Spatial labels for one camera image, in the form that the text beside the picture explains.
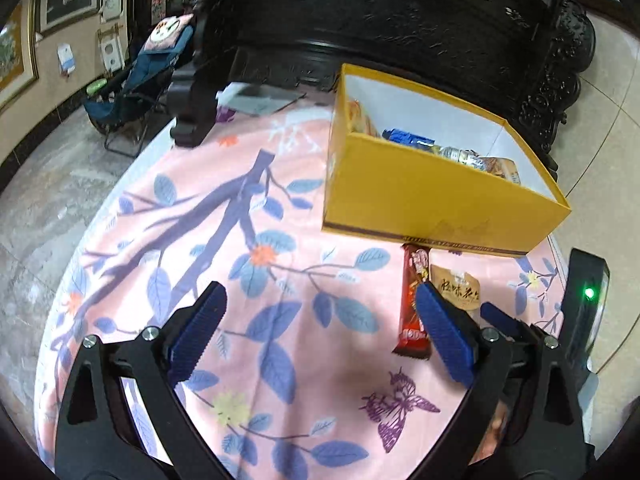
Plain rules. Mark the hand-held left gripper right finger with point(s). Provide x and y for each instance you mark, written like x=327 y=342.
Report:
x=445 y=330

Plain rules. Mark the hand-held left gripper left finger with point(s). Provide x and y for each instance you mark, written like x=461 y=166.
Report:
x=195 y=335

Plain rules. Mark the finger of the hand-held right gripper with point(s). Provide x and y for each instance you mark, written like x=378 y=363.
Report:
x=500 y=317

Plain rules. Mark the dark red bar packet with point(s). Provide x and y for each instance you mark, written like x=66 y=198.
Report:
x=412 y=305

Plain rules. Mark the brown tea snack packet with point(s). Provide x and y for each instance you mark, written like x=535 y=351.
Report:
x=455 y=285

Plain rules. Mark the yellow cardboard box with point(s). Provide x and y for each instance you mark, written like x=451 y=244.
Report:
x=400 y=195

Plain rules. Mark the pink floral tablecloth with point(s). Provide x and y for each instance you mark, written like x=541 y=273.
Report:
x=310 y=340

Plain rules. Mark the brown crispy bar packet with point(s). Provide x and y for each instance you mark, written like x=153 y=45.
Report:
x=500 y=167

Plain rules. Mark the clear packet of white candies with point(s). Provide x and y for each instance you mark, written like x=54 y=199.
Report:
x=452 y=152

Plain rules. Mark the dark blue snack packet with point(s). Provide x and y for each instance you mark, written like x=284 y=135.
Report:
x=405 y=137

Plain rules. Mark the golden rice cracker packet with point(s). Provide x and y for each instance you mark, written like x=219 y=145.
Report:
x=361 y=117

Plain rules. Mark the white paper sheet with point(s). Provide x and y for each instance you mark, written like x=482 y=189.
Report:
x=260 y=97

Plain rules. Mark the blue folding chair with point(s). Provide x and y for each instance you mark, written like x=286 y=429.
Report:
x=135 y=80

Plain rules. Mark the pink printed cushion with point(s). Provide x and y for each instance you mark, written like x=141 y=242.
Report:
x=167 y=32

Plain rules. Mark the black carved wooden furniture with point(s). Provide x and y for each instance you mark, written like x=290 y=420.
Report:
x=400 y=20

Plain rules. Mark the gold framed picture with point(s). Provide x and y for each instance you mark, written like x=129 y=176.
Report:
x=12 y=55

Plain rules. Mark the small wooden frame stand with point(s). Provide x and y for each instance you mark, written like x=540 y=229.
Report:
x=111 y=50

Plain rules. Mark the blue white wall holder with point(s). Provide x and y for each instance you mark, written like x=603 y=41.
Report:
x=66 y=57

